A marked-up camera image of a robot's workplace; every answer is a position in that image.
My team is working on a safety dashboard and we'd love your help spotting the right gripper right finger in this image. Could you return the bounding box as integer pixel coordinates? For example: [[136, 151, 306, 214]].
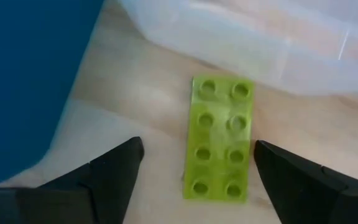
[[253, 139, 358, 224]]

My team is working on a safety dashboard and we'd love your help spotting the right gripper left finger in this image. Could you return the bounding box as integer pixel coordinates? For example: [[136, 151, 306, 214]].
[[0, 136, 145, 224]]

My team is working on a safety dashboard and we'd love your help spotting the lime green toy brick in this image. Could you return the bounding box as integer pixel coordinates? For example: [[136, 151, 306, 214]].
[[182, 74, 255, 204]]

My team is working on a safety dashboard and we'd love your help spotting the clear plastic bin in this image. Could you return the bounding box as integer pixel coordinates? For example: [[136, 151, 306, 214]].
[[117, 0, 358, 97]]

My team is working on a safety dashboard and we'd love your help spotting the teal plastic bin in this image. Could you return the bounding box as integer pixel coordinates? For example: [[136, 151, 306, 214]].
[[0, 0, 106, 189]]

